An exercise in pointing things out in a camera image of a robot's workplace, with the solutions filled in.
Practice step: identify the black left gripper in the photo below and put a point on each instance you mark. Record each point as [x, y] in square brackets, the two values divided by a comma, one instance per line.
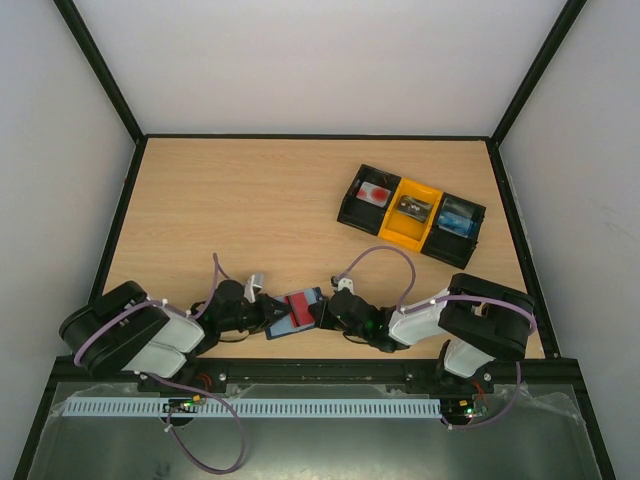
[267, 303]

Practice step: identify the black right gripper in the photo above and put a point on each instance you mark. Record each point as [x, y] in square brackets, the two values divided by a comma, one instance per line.
[325, 312]

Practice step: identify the red white april card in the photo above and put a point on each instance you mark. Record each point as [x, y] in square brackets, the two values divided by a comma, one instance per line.
[299, 303]

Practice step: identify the blue leather card holder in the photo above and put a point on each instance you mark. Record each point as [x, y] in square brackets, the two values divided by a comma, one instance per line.
[284, 326]

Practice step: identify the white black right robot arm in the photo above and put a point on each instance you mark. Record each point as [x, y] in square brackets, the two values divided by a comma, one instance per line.
[486, 321]

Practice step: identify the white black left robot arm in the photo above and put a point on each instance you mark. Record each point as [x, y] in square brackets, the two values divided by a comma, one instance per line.
[125, 330]

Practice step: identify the black left card bin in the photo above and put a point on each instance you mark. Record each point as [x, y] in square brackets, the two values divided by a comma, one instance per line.
[359, 214]

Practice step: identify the black card bin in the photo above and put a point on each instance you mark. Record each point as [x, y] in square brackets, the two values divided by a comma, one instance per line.
[450, 248]
[359, 214]

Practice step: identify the yellow middle card bin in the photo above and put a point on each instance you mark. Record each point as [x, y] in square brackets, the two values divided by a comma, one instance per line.
[409, 218]

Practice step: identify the red white cards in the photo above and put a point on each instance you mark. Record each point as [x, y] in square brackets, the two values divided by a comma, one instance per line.
[373, 194]

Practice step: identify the black cards stack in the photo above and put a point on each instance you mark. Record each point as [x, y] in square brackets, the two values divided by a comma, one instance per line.
[414, 208]

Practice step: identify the black right card bin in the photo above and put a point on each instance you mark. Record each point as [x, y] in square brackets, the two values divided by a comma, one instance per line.
[450, 248]

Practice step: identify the blue cards stack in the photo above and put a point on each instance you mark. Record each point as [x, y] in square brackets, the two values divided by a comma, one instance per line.
[455, 223]

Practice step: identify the metal sheet front panel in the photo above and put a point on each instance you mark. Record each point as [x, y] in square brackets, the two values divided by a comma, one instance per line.
[522, 433]

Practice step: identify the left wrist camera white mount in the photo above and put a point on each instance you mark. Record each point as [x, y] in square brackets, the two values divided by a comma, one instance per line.
[253, 286]

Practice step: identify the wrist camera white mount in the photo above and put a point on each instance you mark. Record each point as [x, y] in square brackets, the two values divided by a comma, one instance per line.
[253, 286]
[342, 282]

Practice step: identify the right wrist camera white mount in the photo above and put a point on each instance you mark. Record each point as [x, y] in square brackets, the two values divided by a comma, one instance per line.
[342, 282]

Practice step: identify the light blue slotted cable duct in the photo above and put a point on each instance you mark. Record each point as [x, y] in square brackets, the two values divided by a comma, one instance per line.
[128, 407]

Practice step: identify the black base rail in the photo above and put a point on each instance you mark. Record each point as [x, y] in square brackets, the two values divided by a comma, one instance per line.
[412, 376]

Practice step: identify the black cage frame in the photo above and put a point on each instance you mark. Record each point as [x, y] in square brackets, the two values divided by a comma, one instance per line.
[561, 27]

